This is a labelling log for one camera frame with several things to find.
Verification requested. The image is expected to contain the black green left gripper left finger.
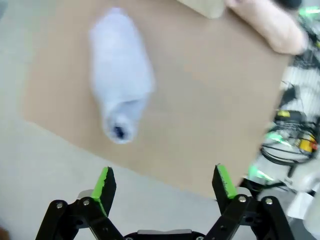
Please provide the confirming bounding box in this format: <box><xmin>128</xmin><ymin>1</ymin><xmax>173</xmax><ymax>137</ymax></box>
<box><xmin>34</xmin><ymin>166</ymin><xmax>126</xmax><ymax>240</ymax></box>

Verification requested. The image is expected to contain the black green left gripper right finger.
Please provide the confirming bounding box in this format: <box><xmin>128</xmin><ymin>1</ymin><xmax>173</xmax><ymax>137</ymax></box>
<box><xmin>204</xmin><ymin>163</ymin><xmax>295</xmax><ymax>240</ymax></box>

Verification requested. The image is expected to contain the pale pink towel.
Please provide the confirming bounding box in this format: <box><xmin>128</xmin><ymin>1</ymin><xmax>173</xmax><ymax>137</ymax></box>
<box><xmin>87</xmin><ymin>6</ymin><xmax>157</xmax><ymax>145</ymax></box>

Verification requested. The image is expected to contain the yellow black control box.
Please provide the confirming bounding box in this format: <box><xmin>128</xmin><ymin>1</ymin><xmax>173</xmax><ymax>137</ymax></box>
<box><xmin>296</xmin><ymin>134</ymin><xmax>319</xmax><ymax>157</ymax></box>

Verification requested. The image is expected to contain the black cable bundle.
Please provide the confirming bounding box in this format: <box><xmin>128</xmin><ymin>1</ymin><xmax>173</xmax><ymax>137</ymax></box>
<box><xmin>259</xmin><ymin>124</ymin><xmax>313</xmax><ymax>177</ymax></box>

